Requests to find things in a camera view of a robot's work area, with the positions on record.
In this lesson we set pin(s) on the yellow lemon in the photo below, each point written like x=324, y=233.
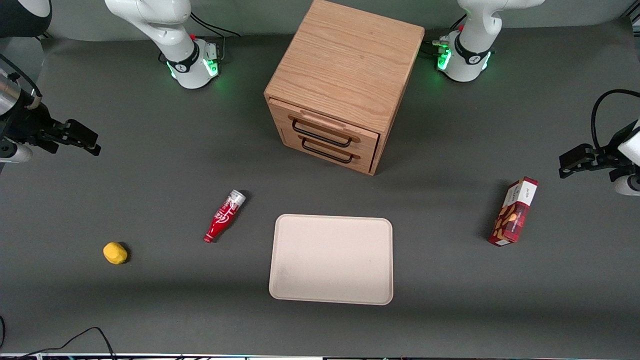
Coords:
x=115, y=253

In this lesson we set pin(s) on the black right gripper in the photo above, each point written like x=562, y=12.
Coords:
x=25, y=123

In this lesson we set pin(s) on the red plaid cookie box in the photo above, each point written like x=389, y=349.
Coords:
x=514, y=212

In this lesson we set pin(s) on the beige rectangular tray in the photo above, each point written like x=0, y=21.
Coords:
x=331, y=260

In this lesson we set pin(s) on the red ketchup bottle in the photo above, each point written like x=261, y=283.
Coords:
x=223, y=216

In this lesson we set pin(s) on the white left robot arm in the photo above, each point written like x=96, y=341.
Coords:
x=469, y=56

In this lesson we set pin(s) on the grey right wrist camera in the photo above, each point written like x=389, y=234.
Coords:
x=15, y=152

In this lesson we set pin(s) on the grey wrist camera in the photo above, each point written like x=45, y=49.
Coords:
x=629, y=186
x=15, y=152

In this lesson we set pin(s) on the wooden drawer cabinet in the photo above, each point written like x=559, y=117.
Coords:
x=345, y=60

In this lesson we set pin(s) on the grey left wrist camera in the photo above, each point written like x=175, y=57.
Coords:
x=629, y=186

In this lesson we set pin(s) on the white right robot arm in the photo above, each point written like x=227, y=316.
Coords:
x=187, y=61

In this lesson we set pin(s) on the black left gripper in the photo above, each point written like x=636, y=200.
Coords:
x=613, y=145

